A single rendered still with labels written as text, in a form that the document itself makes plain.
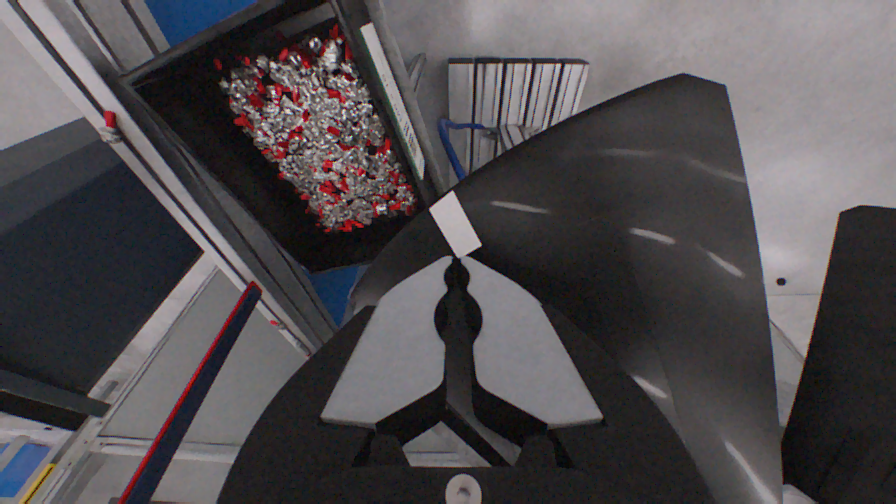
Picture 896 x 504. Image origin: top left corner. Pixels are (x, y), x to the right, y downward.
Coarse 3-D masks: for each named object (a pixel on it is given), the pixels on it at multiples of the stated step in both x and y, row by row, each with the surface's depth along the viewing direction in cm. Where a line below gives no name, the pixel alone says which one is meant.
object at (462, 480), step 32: (384, 448) 5; (544, 448) 5; (320, 480) 4; (352, 480) 4; (384, 480) 4; (416, 480) 4; (448, 480) 4; (480, 480) 4; (512, 480) 4; (544, 480) 4; (576, 480) 4; (608, 480) 4
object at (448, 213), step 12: (444, 204) 14; (456, 204) 14; (444, 216) 14; (456, 216) 14; (444, 228) 14; (456, 228) 14; (468, 228) 13; (456, 240) 14; (468, 240) 14; (456, 252) 14; (468, 252) 14
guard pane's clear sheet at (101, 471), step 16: (96, 464) 77; (112, 464) 77; (128, 464) 77; (176, 464) 77; (192, 464) 77; (208, 464) 78; (224, 464) 78; (80, 480) 74; (96, 480) 74; (112, 480) 74; (128, 480) 74; (176, 480) 75; (192, 480) 75; (208, 480) 75; (224, 480) 75; (64, 496) 71; (80, 496) 71; (96, 496) 71; (112, 496) 72; (160, 496) 72; (176, 496) 72; (192, 496) 72; (208, 496) 72
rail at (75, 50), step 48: (0, 0) 15; (48, 0) 15; (96, 0) 17; (48, 48) 17; (96, 48) 18; (144, 48) 21; (96, 96) 19; (144, 144) 22; (192, 192) 26; (240, 240) 33; (240, 288) 36; (288, 288) 42; (288, 336) 47
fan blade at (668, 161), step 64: (576, 128) 11; (640, 128) 10; (704, 128) 9; (448, 192) 14; (512, 192) 12; (576, 192) 11; (640, 192) 10; (704, 192) 9; (384, 256) 17; (512, 256) 13; (576, 256) 11; (640, 256) 10; (704, 256) 9; (448, 320) 16; (576, 320) 12; (640, 320) 10; (704, 320) 9; (768, 320) 9; (448, 384) 18; (640, 384) 11; (704, 384) 10; (768, 384) 9; (512, 448) 17; (704, 448) 10; (768, 448) 9
